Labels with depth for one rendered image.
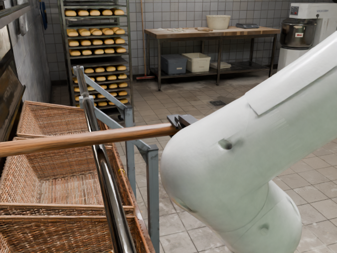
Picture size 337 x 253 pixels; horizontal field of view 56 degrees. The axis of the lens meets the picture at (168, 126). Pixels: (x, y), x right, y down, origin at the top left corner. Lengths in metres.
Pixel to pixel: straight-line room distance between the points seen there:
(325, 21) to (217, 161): 5.97
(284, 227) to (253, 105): 0.16
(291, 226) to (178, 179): 0.16
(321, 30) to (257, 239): 5.91
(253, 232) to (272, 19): 6.58
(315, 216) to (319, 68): 2.31
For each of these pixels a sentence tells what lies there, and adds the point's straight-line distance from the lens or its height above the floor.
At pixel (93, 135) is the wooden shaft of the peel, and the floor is 1.21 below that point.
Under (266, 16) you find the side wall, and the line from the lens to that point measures 6.81.
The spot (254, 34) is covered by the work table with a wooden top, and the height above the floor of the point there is 0.83.
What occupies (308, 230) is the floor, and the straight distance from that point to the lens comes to 2.45.
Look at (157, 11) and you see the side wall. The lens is 5.87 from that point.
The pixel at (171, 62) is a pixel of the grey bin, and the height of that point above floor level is 0.43.
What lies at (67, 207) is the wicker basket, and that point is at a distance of 1.22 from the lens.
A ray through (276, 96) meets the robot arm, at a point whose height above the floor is 1.40.
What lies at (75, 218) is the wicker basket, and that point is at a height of 0.78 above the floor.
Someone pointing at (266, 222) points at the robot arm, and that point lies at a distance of 0.40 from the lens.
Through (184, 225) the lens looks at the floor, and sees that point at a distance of 2.31.
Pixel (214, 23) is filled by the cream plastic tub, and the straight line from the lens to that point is 5.70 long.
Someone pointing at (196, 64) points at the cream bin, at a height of 0.36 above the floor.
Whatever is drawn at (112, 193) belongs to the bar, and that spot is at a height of 1.17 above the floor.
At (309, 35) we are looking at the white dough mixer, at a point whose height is 0.82.
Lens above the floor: 1.49
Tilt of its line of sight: 23 degrees down
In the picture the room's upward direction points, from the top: straight up
